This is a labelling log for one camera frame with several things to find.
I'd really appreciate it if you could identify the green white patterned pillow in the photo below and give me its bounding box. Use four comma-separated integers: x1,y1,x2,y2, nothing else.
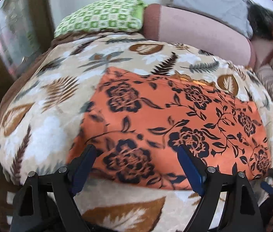
54,0,147,37

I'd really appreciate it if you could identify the black fur garment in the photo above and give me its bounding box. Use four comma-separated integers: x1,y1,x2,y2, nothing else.
246,0,273,40

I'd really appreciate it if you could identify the stained glass wooden door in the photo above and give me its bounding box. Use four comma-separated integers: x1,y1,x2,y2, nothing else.
0,0,55,83

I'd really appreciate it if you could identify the beige leaf pattern blanket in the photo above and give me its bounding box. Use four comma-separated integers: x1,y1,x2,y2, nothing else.
0,33,273,231

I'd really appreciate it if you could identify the orange black floral blouse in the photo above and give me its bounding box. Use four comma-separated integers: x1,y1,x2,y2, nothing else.
66,67,271,190

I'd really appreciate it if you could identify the grey pillow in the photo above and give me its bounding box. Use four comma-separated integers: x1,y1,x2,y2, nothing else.
170,0,253,39

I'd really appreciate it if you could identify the pink bolster cushion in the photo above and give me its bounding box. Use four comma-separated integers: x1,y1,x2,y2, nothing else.
143,4,256,68

